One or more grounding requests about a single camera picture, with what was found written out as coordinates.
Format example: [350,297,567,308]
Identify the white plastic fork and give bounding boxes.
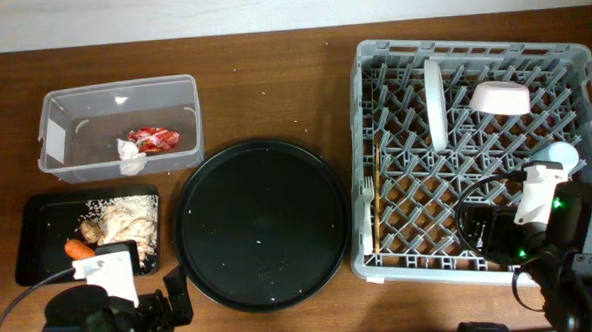
[361,177,375,255]

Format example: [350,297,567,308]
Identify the rice and peanut leftovers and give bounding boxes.
[79,194,159,272]

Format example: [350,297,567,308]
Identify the pink bowl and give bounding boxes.
[469,81,531,116]

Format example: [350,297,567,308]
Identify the grey plate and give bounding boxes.
[424,59,448,152]

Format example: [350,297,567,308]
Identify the red snack wrapper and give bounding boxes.
[127,127,182,153]

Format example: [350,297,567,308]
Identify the black round tray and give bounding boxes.
[172,139,352,313]

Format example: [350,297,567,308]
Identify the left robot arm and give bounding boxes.
[41,267,193,332]

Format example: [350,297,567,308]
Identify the blue cup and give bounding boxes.
[529,141,580,174]

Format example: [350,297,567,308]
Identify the grey dishwasher rack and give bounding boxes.
[350,39,592,285]

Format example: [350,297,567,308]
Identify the clear plastic bin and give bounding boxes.
[38,74,205,184]

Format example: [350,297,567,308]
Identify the wooden chopstick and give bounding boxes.
[373,142,381,255]

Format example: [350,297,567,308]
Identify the white tissue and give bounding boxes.
[117,139,147,176]

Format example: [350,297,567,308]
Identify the orange carrot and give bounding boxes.
[64,240,96,261]

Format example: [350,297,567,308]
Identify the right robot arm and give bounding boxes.
[457,182,592,332]

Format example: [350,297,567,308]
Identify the brown ginger piece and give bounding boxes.
[79,220,103,244]

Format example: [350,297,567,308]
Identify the black rectangular tray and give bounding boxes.
[15,184,159,287]

